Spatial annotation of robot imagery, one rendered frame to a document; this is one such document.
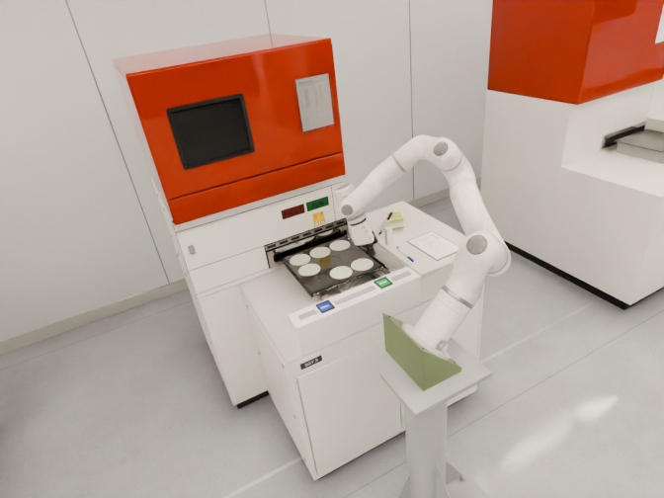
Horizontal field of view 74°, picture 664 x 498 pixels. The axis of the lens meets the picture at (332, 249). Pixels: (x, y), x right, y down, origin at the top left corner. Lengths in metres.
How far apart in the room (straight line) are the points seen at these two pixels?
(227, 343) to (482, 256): 1.40
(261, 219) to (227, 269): 0.28
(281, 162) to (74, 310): 2.35
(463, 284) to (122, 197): 2.61
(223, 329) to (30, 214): 1.73
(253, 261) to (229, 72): 0.85
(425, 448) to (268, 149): 1.35
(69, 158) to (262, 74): 1.85
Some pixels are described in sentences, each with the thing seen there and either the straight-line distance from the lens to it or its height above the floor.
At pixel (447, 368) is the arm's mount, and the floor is 0.87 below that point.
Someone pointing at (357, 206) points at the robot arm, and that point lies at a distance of 1.77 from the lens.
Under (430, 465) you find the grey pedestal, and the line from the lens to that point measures 1.98.
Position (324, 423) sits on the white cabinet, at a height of 0.42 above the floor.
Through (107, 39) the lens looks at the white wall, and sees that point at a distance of 3.32.
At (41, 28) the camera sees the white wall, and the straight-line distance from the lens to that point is 3.32.
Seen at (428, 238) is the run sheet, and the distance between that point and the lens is 2.06.
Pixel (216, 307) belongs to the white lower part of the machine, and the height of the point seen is 0.74.
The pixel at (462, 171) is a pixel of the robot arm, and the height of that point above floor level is 1.36.
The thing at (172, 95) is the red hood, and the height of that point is 1.72.
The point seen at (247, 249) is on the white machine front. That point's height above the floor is 0.98.
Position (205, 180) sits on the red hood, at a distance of 1.90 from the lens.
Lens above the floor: 1.99
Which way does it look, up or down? 30 degrees down
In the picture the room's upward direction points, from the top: 8 degrees counter-clockwise
